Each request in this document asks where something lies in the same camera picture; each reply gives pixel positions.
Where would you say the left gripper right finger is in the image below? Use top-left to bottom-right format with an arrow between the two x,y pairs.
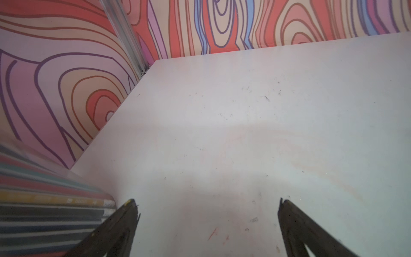
277,199 -> 357,257

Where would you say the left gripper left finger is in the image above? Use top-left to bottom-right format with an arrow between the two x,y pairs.
64,199 -> 140,257

